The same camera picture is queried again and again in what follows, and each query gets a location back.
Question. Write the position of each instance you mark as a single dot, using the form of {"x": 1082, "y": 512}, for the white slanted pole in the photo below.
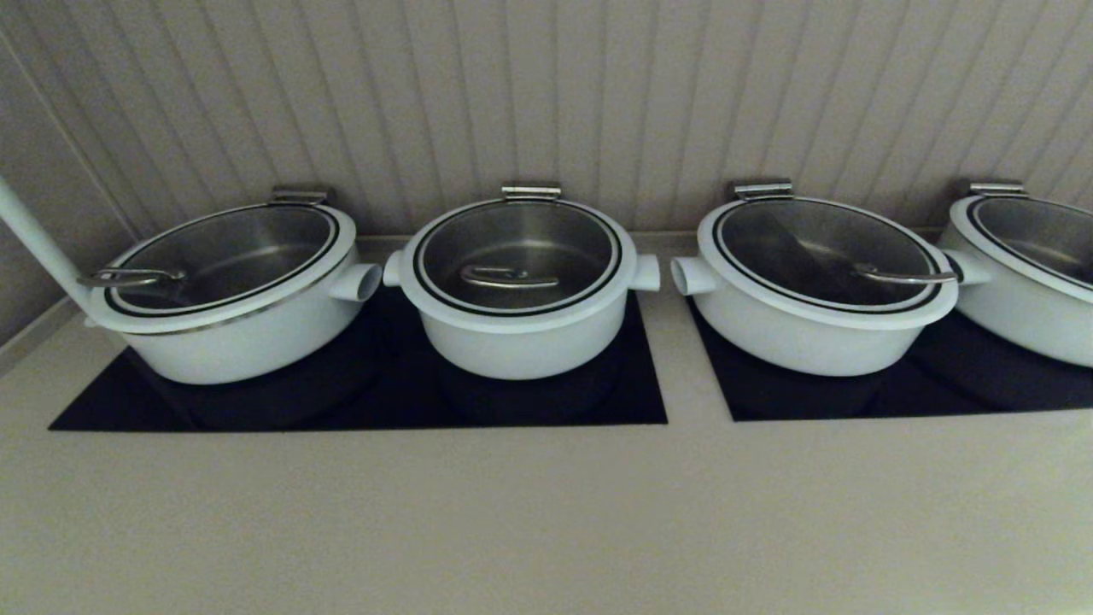
{"x": 34, "y": 239}

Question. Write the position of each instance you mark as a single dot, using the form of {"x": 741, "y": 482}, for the white far right pot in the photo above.
{"x": 1050, "y": 239}

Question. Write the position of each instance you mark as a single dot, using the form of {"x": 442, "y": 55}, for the white left pot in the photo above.
{"x": 239, "y": 256}

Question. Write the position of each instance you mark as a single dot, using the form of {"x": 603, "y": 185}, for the black induction cooktop plate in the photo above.
{"x": 636, "y": 401}
{"x": 939, "y": 397}

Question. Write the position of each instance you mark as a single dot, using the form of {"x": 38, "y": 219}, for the white steel-lined pot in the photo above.
{"x": 256, "y": 354}
{"x": 794, "y": 350}
{"x": 1025, "y": 329}
{"x": 521, "y": 354}

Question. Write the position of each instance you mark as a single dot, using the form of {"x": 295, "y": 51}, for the glass lid with white rim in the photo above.
{"x": 517, "y": 248}

